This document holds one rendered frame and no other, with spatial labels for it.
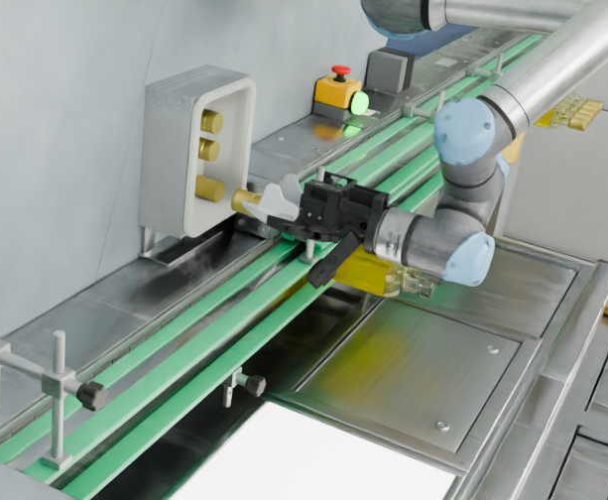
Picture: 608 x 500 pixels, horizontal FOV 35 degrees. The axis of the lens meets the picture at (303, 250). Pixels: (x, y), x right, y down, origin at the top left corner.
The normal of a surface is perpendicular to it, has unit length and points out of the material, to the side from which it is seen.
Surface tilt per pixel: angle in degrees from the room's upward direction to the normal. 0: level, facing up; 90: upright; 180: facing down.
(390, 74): 90
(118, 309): 90
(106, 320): 90
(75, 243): 0
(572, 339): 90
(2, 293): 0
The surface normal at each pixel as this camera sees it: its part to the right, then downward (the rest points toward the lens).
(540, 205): -0.44, 0.34
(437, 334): 0.12, -0.89
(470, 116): -0.23, -0.43
